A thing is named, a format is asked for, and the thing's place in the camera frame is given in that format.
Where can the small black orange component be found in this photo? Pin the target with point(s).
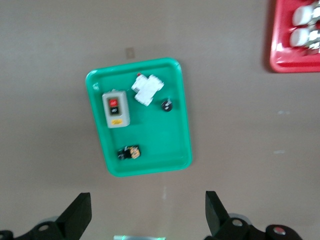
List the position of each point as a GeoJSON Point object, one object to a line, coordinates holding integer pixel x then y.
{"type": "Point", "coordinates": [127, 153]}

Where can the green plastic tray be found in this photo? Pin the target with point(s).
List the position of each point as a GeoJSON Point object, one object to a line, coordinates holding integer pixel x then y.
{"type": "Point", "coordinates": [150, 135]}

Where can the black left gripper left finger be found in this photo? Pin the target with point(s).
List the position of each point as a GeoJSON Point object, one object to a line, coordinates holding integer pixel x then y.
{"type": "Point", "coordinates": [72, 220]}

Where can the black round buzzer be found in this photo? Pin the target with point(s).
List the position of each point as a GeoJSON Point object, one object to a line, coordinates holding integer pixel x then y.
{"type": "Point", "coordinates": [166, 106]}

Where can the red plastic tray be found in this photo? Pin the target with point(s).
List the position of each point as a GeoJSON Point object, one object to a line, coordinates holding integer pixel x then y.
{"type": "Point", "coordinates": [280, 57]}

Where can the white metal pipe fitting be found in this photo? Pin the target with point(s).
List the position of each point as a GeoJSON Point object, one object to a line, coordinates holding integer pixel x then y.
{"type": "Point", "coordinates": [298, 37]}
{"type": "Point", "coordinates": [302, 15]}

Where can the small clear tape piece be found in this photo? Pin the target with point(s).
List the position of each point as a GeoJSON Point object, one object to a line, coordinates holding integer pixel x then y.
{"type": "Point", "coordinates": [279, 151]}
{"type": "Point", "coordinates": [284, 112]}

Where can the white circuit breaker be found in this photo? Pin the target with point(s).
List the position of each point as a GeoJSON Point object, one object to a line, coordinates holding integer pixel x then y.
{"type": "Point", "coordinates": [147, 90]}

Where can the gray push button switch box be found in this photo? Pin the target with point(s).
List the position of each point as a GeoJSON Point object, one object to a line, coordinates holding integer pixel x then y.
{"type": "Point", "coordinates": [123, 112]}

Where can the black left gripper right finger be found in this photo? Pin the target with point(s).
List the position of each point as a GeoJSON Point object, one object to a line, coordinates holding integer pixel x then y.
{"type": "Point", "coordinates": [217, 220]}

